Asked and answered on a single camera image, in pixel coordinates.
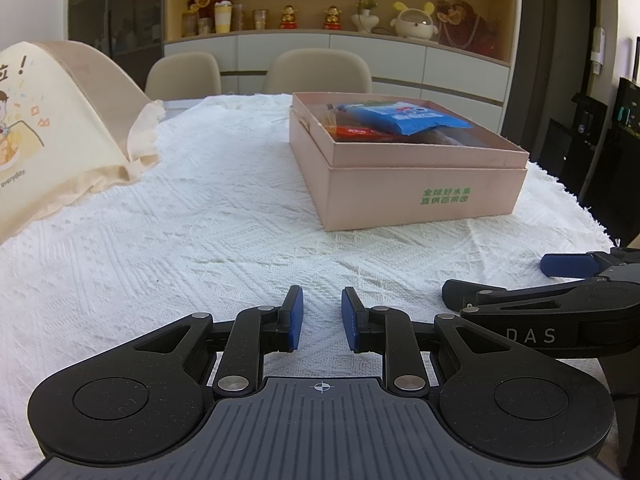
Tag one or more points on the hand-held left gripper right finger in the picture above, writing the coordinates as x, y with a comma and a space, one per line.
350, 317

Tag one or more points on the white wall device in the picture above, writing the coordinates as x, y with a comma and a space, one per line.
598, 50

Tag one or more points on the white textured tablecloth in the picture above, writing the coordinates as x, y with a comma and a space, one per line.
200, 235

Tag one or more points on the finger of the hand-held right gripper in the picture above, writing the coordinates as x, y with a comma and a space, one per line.
470, 292
570, 265

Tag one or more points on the blue snack packet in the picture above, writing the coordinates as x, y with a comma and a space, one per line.
405, 117

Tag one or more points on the gold figurine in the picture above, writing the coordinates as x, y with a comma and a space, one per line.
332, 18
287, 17

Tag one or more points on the white cabinet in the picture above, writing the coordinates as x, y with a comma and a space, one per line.
300, 45

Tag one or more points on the pink cardboard box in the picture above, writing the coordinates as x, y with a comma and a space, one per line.
400, 195

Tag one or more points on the red snack packet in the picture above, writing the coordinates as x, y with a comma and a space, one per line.
360, 133

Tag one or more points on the white rabbit toy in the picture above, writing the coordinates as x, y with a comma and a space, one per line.
412, 24

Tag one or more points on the glass jar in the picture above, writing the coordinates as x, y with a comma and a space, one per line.
260, 20

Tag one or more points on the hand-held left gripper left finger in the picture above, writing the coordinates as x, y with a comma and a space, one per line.
295, 317

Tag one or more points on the yellow red plush figure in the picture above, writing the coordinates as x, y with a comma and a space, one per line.
200, 5

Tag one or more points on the white vase with plant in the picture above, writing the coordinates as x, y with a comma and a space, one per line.
366, 21

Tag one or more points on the cup with straw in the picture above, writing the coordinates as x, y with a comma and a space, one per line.
223, 17

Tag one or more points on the glass door cabinet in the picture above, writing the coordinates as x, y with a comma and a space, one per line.
115, 5

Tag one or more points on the black stand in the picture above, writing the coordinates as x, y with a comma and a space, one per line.
600, 150

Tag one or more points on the beige chair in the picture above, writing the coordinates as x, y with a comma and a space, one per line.
182, 77
317, 72

